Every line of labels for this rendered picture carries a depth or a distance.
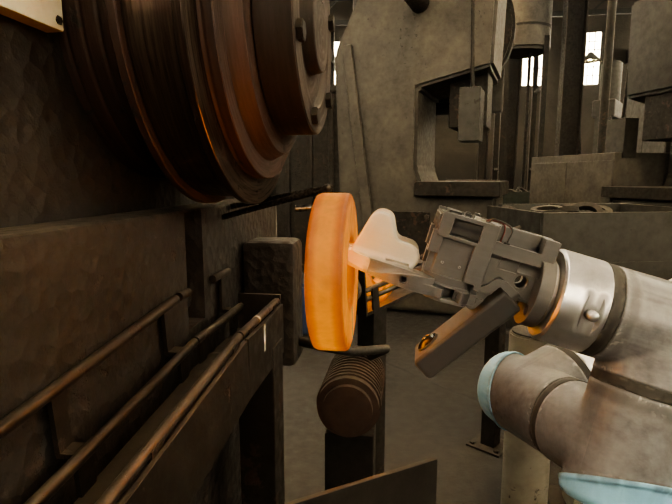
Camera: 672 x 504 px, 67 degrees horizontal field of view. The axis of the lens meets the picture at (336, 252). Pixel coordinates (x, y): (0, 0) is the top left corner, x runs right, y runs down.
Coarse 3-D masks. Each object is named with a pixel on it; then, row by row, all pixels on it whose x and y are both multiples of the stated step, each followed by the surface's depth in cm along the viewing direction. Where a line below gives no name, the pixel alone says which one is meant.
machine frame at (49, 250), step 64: (0, 64) 46; (64, 64) 54; (0, 128) 46; (64, 128) 54; (0, 192) 46; (64, 192) 54; (128, 192) 67; (0, 256) 39; (64, 256) 46; (128, 256) 57; (192, 256) 78; (0, 320) 39; (64, 320) 46; (128, 320) 57; (192, 320) 78; (0, 384) 39; (128, 384) 57; (0, 448) 39
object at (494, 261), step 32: (448, 224) 46; (480, 224) 45; (448, 256) 47; (480, 256) 46; (512, 256) 47; (544, 256) 46; (448, 288) 46; (480, 288) 48; (512, 288) 47; (544, 288) 45
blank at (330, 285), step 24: (312, 216) 46; (336, 216) 45; (312, 240) 44; (336, 240) 44; (312, 264) 44; (336, 264) 43; (312, 288) 44; (336, 288) 43; (312, 312) 44; (336, 312) 44; (312, 336) 46; (336, 336) 46
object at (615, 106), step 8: (616, 64) 824; (616, 72) 826; (600, 80) 846; (616, 80) 828; (600, 88) 846; (616, 88) 830; (600, 96) 846; (616, 96) 832; (616, 104) 814; (592, 112) 829; (616, 112) 820; (592, 152) 836
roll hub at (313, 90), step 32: (256, 0) 55; (288, 0) 54; (320, 0) 66; (256, 32) 56; (288, 32) 55; (320, 32) 67; (288, 64) 57; (320, 64) 67; (288, 96) 60; (320, 96) 75; (288, 128) 66; (320, 128) 73
